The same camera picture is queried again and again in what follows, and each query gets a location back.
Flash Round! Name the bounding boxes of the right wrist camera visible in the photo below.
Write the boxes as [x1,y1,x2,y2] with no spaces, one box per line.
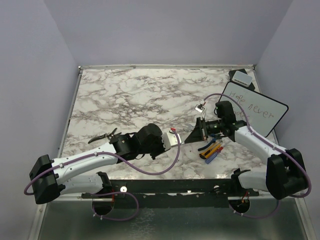
[195,104,207,119]

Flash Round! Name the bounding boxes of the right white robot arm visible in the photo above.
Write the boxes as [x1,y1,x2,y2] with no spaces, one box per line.
[184,101,310,200]

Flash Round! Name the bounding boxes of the black framed whiteboard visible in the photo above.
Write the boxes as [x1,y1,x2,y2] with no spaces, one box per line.
[222,81,289,137]

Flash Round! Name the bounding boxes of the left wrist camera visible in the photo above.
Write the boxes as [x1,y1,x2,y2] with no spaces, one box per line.
[161,131,182,151]

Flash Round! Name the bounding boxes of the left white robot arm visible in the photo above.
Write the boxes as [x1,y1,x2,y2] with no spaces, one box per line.
[29,123,171,205]

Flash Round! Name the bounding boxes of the silver open-end wrench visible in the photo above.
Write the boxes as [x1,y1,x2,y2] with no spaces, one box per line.
[183,123,194,132]

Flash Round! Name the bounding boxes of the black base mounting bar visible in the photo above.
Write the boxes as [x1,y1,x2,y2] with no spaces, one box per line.
[81,178,259,209]

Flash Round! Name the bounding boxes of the red blue screwdriver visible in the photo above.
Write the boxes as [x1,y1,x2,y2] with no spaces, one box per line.
[204,140,231,165]

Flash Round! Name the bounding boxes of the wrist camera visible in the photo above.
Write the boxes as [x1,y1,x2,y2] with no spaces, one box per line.
[161,131,182,151]
[195,104,207,119]

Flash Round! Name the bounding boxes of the white network switch box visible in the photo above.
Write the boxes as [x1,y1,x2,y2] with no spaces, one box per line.
[231,70,253,87]

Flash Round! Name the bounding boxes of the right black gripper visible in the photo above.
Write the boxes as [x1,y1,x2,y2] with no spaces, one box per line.
[185,117,225,144]

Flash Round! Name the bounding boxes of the yellow utility knife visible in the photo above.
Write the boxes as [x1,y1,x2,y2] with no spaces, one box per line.
[199,140,222,160]

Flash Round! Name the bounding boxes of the blue handled pliers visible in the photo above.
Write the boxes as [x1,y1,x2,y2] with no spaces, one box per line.
[197,133,223,152]

